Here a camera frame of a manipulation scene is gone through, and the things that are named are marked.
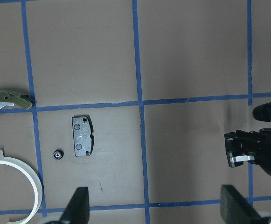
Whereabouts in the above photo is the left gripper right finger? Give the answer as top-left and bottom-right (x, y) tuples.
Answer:
(220, 185), (262, 224)

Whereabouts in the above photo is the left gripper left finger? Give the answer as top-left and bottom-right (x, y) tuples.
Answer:
(59, 187), (90, 224)

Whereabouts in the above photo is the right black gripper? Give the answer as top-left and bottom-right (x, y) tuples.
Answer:
(224, 102), (271, 176)

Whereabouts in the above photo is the small black gear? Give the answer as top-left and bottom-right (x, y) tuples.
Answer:
(53, 149), (64, 161)

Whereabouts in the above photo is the black brake pad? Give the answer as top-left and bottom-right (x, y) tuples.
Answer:
(72, 115), (94, 157)

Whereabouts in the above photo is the white curved plastic part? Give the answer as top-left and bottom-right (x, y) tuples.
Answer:
(0, 149), (43, 224)

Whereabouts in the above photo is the olive brake shoe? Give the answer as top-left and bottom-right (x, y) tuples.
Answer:
(0, 90), (33, 110)

